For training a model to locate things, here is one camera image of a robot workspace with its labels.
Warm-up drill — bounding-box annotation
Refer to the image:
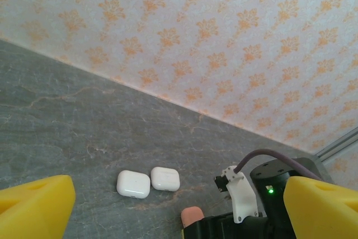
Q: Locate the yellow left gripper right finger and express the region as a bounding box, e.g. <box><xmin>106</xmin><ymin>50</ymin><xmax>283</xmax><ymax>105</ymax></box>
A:
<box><xmin>283</xmin><ymin>176</ymin><xmax>358</xmax><ymax>239</ymax></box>

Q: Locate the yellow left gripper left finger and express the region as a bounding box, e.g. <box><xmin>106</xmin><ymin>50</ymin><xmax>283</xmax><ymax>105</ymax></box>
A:
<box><xmin>0</xmin><ymin>174</ymin><xmax>77</xmax><ymax>239</ymax></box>

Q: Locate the pink earbud charging case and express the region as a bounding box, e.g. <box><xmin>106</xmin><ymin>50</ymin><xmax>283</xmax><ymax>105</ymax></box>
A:
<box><xmin>181</xmin><ymin>207</ymin><xmax>204</xmax><ymax>228</ymax></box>

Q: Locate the white earbud charging case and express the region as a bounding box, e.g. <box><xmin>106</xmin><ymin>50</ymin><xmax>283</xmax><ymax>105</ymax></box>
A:
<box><xmin>150</xmin><ymin>166</ymin><xmax>181</xmax><ymax>192</ymax></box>
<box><xmin>116</xmin><ymin>169</ymin><xmax>150</xmax><ymax>200</ymax></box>

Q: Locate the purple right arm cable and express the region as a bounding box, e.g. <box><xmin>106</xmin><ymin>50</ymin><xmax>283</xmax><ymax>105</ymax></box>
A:
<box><xmin>234</xmin><ymin>148</ymin><xmax>325</xmax><ymax>181</ymax></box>

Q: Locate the aluminium frame post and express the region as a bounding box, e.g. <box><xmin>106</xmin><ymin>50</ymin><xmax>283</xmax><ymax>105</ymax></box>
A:
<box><xmin>313</xmin><ymin>126</ymin><xmax>358</xmax><ymax>164</ymax></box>

